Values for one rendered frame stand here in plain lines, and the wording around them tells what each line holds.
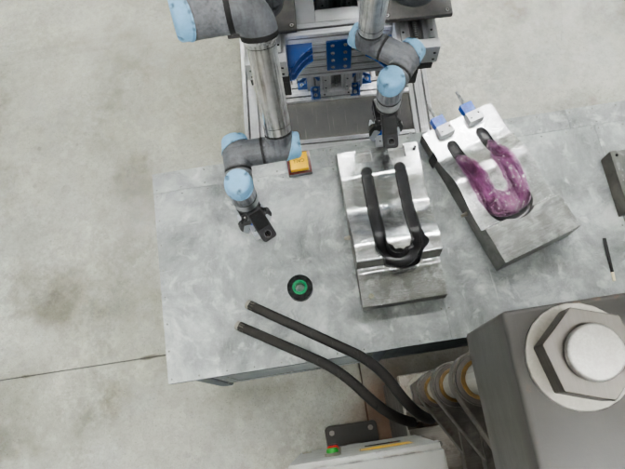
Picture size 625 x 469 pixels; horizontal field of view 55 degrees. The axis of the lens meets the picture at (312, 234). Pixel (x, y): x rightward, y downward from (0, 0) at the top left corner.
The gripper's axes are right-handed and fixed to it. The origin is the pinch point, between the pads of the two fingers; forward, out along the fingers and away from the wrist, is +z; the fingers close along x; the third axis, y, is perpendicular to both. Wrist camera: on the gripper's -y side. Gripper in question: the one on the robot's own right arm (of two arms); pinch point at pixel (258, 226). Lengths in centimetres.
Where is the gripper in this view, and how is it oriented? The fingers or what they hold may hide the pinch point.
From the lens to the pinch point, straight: 192.8
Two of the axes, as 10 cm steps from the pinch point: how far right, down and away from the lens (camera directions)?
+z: 0.5, 2.8, 9.6
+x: -8.7, 4.9, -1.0
